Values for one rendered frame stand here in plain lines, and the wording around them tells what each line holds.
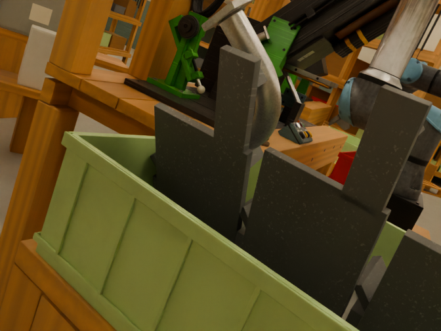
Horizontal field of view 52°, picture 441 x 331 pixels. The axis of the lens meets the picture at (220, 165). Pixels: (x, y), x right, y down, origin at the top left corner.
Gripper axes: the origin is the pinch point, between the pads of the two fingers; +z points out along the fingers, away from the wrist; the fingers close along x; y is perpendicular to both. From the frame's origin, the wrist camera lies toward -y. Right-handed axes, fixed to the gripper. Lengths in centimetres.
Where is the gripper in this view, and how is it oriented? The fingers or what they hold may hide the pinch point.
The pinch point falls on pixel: (331, 121)
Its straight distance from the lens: 165.4
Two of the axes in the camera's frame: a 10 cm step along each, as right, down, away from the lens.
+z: -7.8, 4.8, 4.0
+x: 4.1, -1.0, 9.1
